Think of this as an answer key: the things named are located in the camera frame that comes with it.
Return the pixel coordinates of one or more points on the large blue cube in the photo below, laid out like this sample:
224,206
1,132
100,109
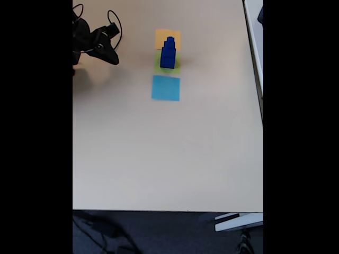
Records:
168,59

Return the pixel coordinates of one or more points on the medium blue cube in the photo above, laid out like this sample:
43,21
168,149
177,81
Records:
169,47

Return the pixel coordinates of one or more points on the small blue cube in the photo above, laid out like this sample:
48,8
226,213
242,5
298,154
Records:
170,41

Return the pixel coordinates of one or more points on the orange paper square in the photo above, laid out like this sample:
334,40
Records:
159,39

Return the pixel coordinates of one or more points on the light blue paper square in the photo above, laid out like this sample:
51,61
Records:
165,88

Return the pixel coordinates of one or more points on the green paper square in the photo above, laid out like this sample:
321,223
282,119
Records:
178,68

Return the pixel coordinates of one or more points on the white neighbouring desk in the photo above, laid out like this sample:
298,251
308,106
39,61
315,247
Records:
255,39

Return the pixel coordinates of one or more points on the dark object on desk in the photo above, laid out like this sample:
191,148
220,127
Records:
261,14

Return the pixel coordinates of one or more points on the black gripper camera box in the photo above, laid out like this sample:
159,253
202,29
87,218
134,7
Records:
113,28

